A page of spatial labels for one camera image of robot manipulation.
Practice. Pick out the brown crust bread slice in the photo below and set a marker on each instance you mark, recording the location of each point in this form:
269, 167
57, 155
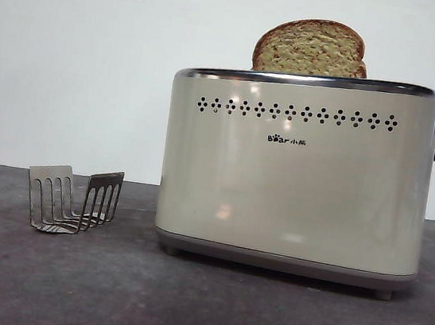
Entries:
312, 51

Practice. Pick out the cream two-slot toaster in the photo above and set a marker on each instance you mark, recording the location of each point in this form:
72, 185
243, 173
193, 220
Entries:
293, 196

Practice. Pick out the slotted steel toast rack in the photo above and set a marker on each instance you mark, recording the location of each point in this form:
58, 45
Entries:
49, 172

